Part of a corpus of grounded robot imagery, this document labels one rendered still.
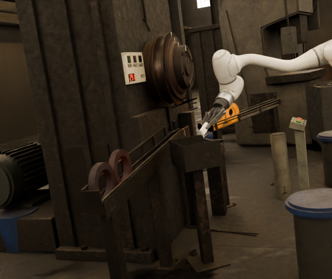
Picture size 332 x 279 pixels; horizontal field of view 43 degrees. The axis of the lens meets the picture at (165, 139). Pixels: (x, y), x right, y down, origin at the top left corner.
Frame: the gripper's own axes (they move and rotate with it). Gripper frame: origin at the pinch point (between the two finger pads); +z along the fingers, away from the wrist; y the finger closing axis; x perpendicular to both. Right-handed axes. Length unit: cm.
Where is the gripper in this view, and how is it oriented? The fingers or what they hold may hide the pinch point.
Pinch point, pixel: (204, 128)
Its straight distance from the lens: 211.8
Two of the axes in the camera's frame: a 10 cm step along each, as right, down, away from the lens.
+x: -5.2, -7.4, -4.3
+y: -6.9, 0.7, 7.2
